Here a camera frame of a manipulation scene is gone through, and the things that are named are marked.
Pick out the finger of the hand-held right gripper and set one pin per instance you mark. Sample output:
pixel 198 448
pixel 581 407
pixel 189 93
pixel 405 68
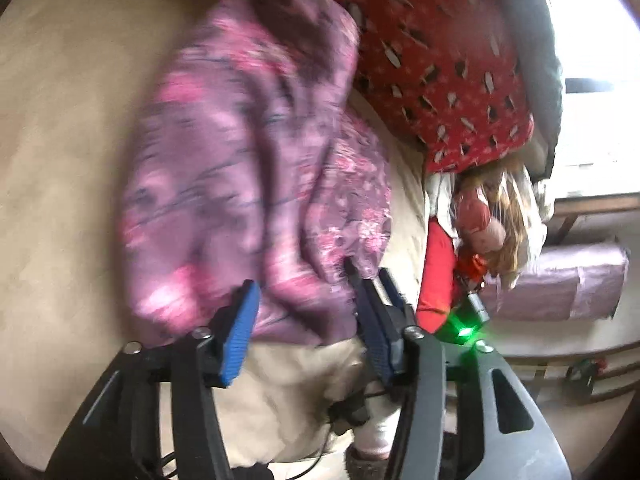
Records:
pixel 397 305
pixel 352 272

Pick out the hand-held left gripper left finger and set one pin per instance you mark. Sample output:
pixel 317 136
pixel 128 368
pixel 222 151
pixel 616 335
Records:
pixel 240 340

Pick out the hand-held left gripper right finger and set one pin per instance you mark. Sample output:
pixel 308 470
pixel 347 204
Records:
pixel 377 345

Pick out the pink floral garment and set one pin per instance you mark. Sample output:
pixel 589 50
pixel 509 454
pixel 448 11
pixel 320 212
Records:
pixel 240 160

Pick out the person's right forearm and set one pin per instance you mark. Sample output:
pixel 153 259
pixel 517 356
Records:
pixel 367 467

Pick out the person's right hand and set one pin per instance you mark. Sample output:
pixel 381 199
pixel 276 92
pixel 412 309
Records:
pixel 377 432

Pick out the red cloth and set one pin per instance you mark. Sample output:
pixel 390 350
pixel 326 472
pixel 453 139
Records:
pixel 440 270

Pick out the blond-haired doll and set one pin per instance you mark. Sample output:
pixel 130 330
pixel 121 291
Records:
pixel 487 235

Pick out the lilac wrapped box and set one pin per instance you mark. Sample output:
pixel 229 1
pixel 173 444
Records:
pixel 550 285

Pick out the dark small object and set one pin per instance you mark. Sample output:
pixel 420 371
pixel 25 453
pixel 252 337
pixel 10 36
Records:
pixel 582 377

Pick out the wooden bench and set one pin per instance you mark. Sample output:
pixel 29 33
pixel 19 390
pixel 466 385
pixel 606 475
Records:
pixel 600 205

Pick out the red patterned pillow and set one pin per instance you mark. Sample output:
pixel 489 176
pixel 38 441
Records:
pixel 440 60

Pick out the window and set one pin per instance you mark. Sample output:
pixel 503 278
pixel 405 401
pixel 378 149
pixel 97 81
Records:
pixel 600 135

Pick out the beige bed sheet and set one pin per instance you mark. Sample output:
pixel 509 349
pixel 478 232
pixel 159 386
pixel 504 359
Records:
pixel 65 160

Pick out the grey cloth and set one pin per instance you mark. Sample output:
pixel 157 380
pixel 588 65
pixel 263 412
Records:
pixel 547 70

